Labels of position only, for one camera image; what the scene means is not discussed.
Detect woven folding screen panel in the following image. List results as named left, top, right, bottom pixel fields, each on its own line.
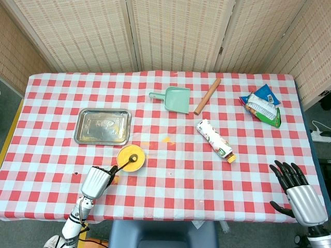
left=265, top=0, right=331, bottom=112
left=126, top=0, right=236, bottom=73
left=214, top=0, right=315, bottom=74
left=0, top=5, right=56, bottom=96
left=2, top=0, right=139, bottom=73

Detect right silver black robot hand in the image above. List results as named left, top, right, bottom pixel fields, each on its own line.
left=268, top=160, right=328, bottom=227

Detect yellow bowl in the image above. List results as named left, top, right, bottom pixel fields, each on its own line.
left=116, top=144, right=146, bottom=173

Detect blue snack bag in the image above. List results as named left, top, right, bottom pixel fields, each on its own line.
left=238, top=84, right=282, bottom=114

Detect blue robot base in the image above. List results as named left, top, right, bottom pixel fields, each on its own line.
left=108, top=220, right=219, bottom=248

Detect white power cable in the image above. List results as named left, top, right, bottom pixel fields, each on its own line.
left=311, top=120, right=326, bottom=132

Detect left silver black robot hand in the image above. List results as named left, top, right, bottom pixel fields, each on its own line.
left=81, top=165, right=119, bottom=199

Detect black spoon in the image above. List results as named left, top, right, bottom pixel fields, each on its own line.
left=116, top=153, right=139, bottom=173

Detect white bottle with orange cap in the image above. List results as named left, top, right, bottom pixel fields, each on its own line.
left=195, top=118, right=236, bottom=163

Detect black equipment with label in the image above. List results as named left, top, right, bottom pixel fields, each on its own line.
left=320, top=90, right=331, bottom=109

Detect green white snack bag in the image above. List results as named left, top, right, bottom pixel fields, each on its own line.
left=245, top=92, right=281, bottom=129

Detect green plastic scoop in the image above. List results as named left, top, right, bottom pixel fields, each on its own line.
left=148, top=86, right=191, bottom=115

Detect red white checkered tablecloth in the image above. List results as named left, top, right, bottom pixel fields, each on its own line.
left=0, top=70, right=326, bottom=224

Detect rectangular steel tray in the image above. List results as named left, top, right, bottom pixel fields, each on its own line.
left=73, top=107, right=132, bottom=147

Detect white power strip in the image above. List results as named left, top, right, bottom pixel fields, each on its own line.
left=311, top=130, right=331, bottom=143

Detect wooden rolling pin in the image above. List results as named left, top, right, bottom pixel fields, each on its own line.
left=193, top=77, right=222, bottom=115

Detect orange box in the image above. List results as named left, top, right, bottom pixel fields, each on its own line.
left=84, top=238, right=109, bottom=248

